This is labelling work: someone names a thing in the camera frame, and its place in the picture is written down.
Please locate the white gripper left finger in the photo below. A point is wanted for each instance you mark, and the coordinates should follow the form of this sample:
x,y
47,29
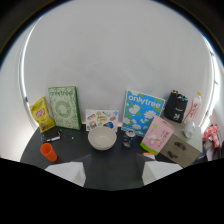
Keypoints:
x,y
68,171

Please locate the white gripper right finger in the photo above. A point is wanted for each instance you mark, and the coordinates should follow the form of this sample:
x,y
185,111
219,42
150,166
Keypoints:
x,y
159,170

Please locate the orange plastic cup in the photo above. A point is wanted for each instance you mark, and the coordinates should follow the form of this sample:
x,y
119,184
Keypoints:
x,y
48,152

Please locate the white cup on cabinet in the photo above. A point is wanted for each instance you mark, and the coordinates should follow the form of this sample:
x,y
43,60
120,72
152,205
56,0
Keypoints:
x,y
189,128

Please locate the small orange packet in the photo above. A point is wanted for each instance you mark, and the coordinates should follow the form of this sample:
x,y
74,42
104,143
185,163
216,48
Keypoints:
x,y
148,154

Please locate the pink carton box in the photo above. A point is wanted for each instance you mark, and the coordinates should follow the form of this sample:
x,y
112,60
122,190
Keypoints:
x,y
156,135

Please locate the beige drawer cabinet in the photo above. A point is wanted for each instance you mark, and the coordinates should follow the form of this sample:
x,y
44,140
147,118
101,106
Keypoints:
x,y
184,145

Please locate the black notebook with pen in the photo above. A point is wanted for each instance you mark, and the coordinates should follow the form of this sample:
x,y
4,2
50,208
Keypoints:
x,y
50,135

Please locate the small metal can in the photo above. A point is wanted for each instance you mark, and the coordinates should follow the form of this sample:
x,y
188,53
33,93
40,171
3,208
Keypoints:
x,y
129,138

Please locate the white ceramic bowl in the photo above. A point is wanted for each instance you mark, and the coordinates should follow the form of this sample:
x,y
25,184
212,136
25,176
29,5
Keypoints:
x,y
102,137

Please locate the blue onlytree box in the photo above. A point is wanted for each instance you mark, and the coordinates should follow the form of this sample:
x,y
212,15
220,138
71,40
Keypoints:
x,y
141,112

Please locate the white sticker card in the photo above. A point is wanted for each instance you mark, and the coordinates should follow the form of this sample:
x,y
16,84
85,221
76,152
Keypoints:
x,y
101,120

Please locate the yellow chips bag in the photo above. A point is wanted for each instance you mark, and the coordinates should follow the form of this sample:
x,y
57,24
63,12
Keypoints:
x,y
42,114

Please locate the red white cloth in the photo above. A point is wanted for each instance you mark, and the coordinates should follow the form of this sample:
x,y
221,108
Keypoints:
x,y
212,136

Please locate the green onlytree box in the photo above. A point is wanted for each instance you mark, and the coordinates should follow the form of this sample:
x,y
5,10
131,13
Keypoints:
x,y
64,107

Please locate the black pen holder bag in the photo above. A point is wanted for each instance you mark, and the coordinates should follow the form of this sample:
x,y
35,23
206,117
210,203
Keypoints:
x,y
175,106

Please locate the clear bottle with orange label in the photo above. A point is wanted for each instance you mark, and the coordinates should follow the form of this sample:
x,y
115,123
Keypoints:
x,y
193,108

